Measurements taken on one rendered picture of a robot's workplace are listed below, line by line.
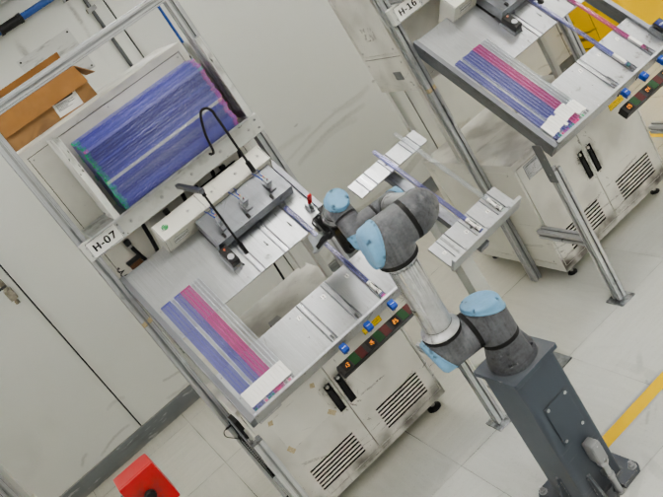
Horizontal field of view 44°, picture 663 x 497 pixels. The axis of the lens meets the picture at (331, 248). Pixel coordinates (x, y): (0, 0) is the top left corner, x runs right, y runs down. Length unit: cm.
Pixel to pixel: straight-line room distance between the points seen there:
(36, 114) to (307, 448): 155
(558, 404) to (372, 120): 277
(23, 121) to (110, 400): 193
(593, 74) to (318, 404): 162
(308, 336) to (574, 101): 134
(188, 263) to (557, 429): 134
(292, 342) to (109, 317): 191
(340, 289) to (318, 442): 65
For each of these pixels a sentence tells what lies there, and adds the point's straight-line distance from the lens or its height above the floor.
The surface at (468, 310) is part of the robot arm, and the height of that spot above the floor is 78.
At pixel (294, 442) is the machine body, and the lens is 306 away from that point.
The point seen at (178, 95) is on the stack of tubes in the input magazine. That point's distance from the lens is 286.
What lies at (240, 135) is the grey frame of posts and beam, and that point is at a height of 135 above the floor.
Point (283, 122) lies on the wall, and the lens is 463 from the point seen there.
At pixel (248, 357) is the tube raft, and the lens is 268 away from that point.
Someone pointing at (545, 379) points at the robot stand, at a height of 48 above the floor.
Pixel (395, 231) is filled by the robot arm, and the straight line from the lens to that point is 203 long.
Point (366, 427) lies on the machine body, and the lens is 319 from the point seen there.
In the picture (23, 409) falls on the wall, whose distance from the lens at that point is 450.
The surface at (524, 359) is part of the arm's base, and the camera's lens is 238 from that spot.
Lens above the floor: 195
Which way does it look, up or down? 22 degrees down
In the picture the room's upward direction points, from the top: 34 degrees counter-clockwise
